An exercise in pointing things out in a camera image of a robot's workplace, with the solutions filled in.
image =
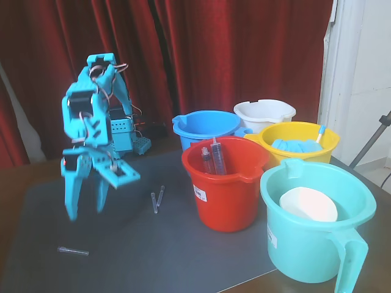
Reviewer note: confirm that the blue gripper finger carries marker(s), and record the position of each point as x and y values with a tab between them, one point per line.
101	192
73	195

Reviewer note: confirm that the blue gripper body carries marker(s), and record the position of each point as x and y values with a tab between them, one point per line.
80	159

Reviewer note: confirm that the clear needle cap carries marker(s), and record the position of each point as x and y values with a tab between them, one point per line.
154	203
161	195
73	251

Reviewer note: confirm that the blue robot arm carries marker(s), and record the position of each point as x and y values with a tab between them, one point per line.
79	122

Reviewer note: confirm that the black power adapter box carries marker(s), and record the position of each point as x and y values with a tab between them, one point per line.
152	129

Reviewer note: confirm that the grey table mat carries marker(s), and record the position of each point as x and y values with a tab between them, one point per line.
152	259

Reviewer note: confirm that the small clear syringe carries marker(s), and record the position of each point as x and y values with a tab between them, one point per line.
206	161

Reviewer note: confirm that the blue plastic mug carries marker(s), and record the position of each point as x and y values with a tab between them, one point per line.
207	122

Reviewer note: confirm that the large clear syringe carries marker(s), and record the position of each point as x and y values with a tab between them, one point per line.
219	157

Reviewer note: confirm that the red plastic mug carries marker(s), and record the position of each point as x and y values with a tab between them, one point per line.
226	213

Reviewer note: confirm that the red curtain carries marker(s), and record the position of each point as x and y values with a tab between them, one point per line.
214	45

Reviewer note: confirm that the white plastic mug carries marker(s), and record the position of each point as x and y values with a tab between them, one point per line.
259	117

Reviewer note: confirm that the blue crumpled cloth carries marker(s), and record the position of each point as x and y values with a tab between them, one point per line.
293	146

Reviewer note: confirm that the yellow plastic mug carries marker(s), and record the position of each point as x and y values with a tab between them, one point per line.
305	160

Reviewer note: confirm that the white cup face mask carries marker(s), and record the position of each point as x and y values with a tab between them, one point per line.
308	204

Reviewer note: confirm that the teal plastic mug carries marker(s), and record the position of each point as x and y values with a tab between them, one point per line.
302	256

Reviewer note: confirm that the blue-capped white tube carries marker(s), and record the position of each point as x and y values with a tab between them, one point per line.
320	132

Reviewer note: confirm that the black tripod leg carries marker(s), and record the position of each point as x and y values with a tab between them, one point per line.
371	140

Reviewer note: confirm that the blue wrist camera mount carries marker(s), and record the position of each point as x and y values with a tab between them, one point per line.
125	175

